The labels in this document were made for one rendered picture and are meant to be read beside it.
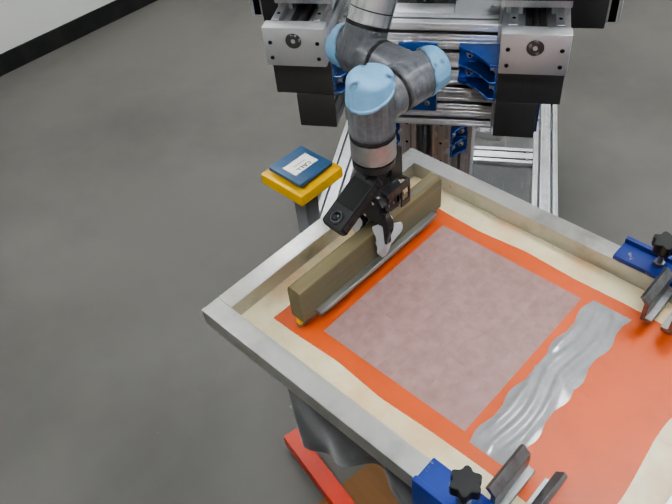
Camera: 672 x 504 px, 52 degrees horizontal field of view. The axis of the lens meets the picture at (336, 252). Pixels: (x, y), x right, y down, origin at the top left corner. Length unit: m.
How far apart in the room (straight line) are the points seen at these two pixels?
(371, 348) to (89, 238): 2.01
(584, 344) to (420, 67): 0.52
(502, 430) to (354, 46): 0.65
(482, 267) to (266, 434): 1.14
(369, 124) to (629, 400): 0.58
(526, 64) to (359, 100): 0.53
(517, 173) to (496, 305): 1.49
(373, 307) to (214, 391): 1.20
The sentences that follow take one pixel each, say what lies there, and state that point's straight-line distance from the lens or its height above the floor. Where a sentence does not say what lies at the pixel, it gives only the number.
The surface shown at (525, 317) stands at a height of 0.96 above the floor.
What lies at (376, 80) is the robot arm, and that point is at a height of 1.36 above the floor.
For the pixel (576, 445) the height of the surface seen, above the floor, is 0.95.
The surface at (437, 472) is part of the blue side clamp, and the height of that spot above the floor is 1.00.
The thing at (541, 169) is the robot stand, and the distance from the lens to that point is 2.70.
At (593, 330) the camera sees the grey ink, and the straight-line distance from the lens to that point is 1.24.
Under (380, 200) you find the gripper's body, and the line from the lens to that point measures 1.17.
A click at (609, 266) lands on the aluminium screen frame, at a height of 0.97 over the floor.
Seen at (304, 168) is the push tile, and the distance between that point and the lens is 1.52.
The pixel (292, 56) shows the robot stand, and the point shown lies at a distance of 1.55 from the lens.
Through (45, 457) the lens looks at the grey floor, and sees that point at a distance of 2.43.
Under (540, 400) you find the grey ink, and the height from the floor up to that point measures 0.96.
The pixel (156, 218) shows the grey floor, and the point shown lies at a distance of 3.01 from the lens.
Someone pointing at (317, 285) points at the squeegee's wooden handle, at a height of 1.04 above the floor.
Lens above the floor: 1.91
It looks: 45 degrees down
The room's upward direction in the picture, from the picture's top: 7 degrees counter-clockwise
